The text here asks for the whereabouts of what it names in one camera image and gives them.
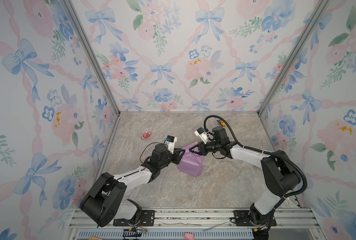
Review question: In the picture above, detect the pink purple wrapping paper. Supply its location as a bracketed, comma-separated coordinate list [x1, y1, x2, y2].
[178, 142, 204, 178]

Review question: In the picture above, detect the grey slotted cable duct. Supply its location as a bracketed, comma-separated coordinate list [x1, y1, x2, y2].
[77, 229, 255, 240]

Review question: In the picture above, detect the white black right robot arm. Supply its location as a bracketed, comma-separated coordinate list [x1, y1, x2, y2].
[189, 141, 308, 227]

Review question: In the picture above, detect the aluminium corner post right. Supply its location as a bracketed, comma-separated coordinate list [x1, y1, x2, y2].
[257, 0, 331, 117]

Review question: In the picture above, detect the aluminium corner post left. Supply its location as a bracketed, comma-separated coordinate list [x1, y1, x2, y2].
[60, 0, 120, 117]

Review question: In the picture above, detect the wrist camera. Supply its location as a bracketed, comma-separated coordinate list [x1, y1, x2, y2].
[194, 125, 230, 144]
[152, 136, 178, 160]

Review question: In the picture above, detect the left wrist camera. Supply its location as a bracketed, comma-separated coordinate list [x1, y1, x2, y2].
[152, 136, 178, 160]

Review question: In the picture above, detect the aluminium corner post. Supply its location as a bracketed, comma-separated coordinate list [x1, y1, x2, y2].
[60, 0, 120, 117]
[257, 0, 331, 117]

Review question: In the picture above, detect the red pink toy figure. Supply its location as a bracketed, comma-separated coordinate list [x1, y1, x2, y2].
[142, 131, 151, 140]

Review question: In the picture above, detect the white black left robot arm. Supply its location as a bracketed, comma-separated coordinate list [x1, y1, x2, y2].
[79, 144, 186, 227]

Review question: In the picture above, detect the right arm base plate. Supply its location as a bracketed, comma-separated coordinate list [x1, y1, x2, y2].
[230, 210, 277, 228]

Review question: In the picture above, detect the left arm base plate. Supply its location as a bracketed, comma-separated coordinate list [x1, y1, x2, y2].
[113, 210, 156, 227]

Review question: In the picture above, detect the black corrugated cable conduit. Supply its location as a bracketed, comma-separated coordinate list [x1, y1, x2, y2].
[203, 115, 308, 199]

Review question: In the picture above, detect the pink object front edge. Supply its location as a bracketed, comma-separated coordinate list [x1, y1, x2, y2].
[184, 233, 195, 240]

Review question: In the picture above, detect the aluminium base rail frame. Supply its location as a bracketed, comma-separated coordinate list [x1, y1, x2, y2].
[64, 208, 326, 240]

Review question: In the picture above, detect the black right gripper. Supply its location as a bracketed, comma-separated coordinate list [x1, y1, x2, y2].
[188, 141, 221, 158]

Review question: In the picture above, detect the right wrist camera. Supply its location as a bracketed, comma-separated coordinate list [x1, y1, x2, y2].
[194, 125, 230, 144]

